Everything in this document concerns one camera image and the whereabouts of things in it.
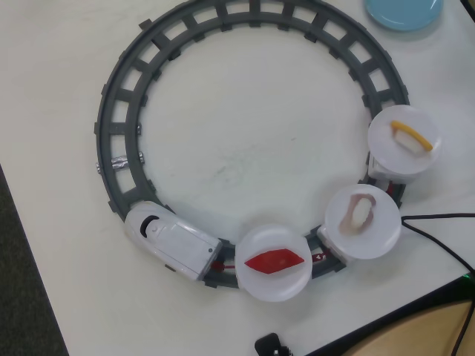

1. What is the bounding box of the black power adapter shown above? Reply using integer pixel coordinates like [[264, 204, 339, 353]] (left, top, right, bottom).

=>
[[255, 332, 294, 356]]

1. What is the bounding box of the white plate with red sushi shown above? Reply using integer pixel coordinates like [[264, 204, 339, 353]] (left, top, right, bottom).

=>
[[235, 223, 312, 303]]

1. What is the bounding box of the long aluminium foil tape strip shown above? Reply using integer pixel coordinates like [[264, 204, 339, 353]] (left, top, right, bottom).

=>
[[94, 150, 146, 175]]

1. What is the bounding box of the gray circular toy train track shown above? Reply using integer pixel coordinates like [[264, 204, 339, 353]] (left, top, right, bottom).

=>
[[92, 0, 411, 291]]

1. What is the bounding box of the yellow egg toy sushi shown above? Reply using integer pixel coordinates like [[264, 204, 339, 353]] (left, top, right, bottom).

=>
[[390, 120, 434, 153]]

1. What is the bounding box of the thin dark brown cable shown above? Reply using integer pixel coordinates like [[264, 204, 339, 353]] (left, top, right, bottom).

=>
[[453, 306, 475, 356]]

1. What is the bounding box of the white Shinkansen toy locomotive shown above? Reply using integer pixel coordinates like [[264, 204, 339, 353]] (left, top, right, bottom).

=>
[[124, 201, 223, 281]]

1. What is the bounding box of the blue round dish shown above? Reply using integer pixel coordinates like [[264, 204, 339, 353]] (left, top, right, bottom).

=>
[[363, 0, 445, 31]]

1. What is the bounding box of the black power cable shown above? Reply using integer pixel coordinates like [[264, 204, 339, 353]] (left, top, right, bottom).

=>
[[402, 211, 475, 271]]

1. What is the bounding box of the light wooden round tabletop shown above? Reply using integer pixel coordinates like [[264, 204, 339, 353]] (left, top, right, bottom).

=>
[[347, 300, 475, 356]]

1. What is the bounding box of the white squid toy sushi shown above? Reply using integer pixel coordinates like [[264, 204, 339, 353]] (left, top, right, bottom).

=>
[[338, 191, 378, 235]]

